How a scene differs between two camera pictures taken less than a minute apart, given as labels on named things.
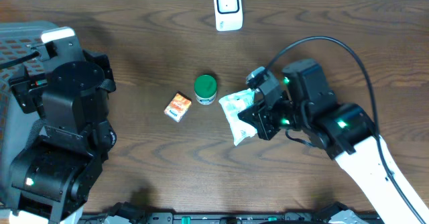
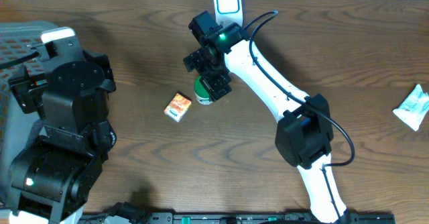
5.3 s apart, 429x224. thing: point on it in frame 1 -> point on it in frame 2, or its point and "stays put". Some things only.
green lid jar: [205, 90] stays put
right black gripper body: [286, 113] -> [202, 63]
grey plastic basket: [16, 122] stays put
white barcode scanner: [228, 9] stays put
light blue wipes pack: [234, 104] -> [412, 110]
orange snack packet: [177, 106] stays put
